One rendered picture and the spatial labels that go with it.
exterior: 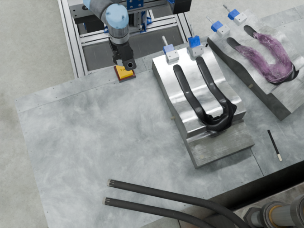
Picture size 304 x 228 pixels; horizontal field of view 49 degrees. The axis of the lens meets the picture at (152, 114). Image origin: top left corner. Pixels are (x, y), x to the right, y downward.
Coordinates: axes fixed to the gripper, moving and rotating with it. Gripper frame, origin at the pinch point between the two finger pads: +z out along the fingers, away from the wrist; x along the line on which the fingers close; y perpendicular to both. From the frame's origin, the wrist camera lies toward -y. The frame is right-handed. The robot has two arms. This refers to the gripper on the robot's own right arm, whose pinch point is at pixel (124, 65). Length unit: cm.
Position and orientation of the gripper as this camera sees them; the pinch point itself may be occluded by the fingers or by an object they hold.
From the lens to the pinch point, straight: 148.1
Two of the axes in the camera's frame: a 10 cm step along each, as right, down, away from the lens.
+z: -0.3, 3.4, 9.4
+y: -3.6, -8.8, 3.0
